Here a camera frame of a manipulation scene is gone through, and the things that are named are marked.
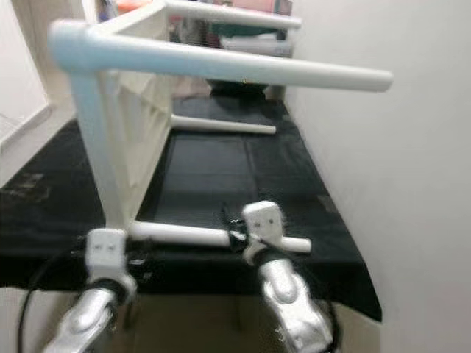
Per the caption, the white plastic table top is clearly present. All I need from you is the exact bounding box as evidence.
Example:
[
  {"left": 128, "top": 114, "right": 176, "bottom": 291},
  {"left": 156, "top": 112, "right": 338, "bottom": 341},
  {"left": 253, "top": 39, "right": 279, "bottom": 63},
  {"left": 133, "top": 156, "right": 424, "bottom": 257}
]
[{"left": 48, "top": 0, "right": 177, "bottom": 232}]

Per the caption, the black basin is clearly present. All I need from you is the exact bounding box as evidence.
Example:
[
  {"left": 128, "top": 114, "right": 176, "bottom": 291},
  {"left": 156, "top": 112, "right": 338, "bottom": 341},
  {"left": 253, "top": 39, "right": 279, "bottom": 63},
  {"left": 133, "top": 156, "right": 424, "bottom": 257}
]
[{"left": 210, "top": 79, "right": 269, "bottom": 100}]

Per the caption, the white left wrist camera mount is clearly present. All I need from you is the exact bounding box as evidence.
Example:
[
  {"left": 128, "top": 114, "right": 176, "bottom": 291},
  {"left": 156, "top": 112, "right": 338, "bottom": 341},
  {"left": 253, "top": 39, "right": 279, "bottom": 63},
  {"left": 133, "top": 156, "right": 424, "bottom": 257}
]
[{"left": 85, "top": 228, "right": 130, "bottom": 288}]

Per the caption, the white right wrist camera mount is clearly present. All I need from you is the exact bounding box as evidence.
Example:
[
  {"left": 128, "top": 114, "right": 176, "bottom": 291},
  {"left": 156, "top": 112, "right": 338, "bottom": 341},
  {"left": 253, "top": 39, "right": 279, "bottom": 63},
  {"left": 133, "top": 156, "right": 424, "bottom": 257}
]
[{"left": 241, "top": 201, "right": 288, "bottom": 265}]

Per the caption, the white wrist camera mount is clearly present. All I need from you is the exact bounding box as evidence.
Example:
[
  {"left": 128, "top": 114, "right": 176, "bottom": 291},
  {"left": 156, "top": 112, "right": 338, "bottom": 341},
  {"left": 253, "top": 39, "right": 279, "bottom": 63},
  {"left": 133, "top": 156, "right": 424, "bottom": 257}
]
[
  {"left": 241, "top": 201, "right": 288, "bottom": 265},
  {"left": 85, "top": 228, "right": 130, "bottom": 288}
]

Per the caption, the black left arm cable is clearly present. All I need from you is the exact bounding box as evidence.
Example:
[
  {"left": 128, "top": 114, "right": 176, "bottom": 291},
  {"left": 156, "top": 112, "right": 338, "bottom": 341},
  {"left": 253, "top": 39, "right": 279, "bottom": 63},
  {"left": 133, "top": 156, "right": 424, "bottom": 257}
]
[{"left": 16, "top": 250, "right": 89, "bottom": 353}]

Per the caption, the green pot lid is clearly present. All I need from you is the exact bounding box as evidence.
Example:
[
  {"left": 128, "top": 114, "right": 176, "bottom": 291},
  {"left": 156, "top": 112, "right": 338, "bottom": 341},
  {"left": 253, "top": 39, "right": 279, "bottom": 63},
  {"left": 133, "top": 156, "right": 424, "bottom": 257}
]
[{"left": 210, "top": 22, "right": 266, "bottom": 38}]

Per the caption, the pink box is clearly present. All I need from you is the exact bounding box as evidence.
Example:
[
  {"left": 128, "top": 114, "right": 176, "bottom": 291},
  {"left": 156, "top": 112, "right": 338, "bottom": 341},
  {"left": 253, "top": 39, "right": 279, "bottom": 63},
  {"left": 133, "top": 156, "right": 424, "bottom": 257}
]
[{"left": 232, "top": 0, "right": 291, "bottom": 15}]

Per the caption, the black tablecloth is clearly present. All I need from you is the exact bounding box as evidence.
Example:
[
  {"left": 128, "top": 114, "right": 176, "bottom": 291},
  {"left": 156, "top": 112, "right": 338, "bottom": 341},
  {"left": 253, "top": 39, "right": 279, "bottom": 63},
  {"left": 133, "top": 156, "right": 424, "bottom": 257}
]
[{"left": 0, "top": 96, "right": 383, "bottom": 324}]

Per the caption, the clear plastic bag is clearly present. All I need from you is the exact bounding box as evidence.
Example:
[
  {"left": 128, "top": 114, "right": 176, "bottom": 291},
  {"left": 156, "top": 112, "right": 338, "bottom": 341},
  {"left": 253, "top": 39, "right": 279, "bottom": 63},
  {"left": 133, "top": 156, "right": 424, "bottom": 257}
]
[{"left": 11, "top": 173, "right": 54, "bottom": 204}]

